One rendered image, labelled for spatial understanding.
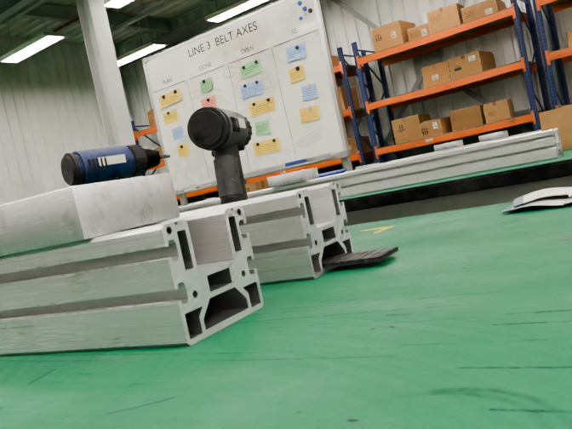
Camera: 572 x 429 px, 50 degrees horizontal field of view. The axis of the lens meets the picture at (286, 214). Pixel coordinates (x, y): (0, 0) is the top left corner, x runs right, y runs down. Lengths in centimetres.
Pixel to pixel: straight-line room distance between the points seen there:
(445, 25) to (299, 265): 997
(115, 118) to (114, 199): 869
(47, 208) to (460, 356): 32
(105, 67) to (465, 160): 775
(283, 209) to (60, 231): 21
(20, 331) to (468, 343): 37
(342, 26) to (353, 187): 1040
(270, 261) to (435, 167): 146
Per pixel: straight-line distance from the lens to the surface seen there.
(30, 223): 51
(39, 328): 53
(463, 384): 27
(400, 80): 1182
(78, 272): 48
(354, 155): 1103
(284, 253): 59
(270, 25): 389
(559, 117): 239
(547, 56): 988
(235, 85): 404
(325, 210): 64
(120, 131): 917
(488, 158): 198
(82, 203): 47
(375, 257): 58
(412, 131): 1077
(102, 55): 937
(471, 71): 1035
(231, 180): 86
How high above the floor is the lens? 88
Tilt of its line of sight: 3 degrees down
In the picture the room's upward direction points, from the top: 12 degrees counter-clockwise
